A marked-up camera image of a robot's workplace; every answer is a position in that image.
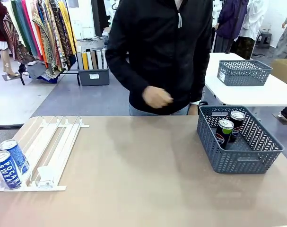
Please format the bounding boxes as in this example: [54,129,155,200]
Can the person's left hand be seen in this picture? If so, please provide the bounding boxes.
[188,104,200,116]

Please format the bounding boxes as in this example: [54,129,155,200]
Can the person's right hand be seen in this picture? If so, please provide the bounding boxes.
[142,85,174,109]

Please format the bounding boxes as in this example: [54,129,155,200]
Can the black Pepsi can green band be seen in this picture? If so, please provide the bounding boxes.
[215,119,235,150]

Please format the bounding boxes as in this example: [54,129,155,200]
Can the grey plastic lattice basket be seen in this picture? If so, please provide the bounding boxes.
[196,105,285,175]
[217,60,273,87]

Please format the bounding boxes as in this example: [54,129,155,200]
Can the blue Pocari Sweat can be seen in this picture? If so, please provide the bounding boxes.
[0,139,30,176]
[0,150,22,190]

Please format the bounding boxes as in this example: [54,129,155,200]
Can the person's right forearm black sleeve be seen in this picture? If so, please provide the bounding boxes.
[104,52,150,95]

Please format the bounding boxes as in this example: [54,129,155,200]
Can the person's left forearm black sleeve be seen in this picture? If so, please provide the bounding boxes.
[189,59,212,104]

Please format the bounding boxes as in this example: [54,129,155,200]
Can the white can dispenser rack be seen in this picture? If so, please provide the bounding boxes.
[0,115,90,192]

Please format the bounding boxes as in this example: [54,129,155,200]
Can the person in black jacket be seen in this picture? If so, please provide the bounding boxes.
[104,0,214,116]

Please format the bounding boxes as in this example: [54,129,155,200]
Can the grey storage bin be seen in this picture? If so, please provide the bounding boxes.
[77,67,110,87]

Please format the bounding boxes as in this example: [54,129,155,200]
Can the grey skirt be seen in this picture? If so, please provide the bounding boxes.
[214,35,236,54]

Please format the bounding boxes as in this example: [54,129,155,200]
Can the brown fabric bolt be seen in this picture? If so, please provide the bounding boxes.
[90,51,98,70]

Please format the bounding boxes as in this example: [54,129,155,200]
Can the dark patterned skirt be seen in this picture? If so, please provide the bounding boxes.
[230,36,255,60]

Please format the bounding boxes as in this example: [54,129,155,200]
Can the yellow fabric bolt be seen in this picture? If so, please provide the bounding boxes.
[81,52,89,70]

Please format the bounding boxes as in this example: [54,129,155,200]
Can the black clothes rack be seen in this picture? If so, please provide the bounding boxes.
[19,0,82,86]

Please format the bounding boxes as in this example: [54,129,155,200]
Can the white table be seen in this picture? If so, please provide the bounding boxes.
[204,52,287,119]

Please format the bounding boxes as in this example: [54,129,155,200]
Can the grey plastic stool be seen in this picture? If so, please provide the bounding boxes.
[255,32,273,49]

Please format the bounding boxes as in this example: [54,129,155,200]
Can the white cabinet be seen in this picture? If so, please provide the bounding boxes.
[71,0,98,40]

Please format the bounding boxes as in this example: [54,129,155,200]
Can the purple jacket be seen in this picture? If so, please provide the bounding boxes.
[216,0,249,40]

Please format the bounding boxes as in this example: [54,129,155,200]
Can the brown cardboard box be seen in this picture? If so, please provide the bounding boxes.
[270,58,287,87]

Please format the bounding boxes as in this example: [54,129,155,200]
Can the white loose shirt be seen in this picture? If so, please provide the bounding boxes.
[239,0,269,41]

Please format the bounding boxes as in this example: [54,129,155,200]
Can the yellow hanging garment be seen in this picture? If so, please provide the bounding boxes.
[59,0,77,55]

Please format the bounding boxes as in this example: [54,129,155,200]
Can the multicolour patterned hanging garment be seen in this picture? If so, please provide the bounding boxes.
[32,0,70,74]

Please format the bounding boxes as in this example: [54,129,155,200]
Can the grey cloth pile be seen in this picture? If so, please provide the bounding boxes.
[27,62,61,84]

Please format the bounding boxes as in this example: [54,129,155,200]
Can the orange hanging garment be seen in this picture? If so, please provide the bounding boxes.
[34,28,49,69]

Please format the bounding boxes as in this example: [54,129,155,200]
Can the mannequin legs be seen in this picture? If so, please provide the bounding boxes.
[1,47,20,79]

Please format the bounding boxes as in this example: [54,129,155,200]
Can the brown patterned shawl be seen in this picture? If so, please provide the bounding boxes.
[2,14,29,64]

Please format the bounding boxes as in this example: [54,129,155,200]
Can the pink hanging garment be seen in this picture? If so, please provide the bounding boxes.
[20,0,43,60]

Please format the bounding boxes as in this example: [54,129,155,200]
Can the dark grey floor mat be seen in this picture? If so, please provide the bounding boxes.
[0,123,25,154]

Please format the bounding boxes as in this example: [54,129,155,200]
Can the green hanging garment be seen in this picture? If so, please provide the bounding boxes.
[11,0,32,50]

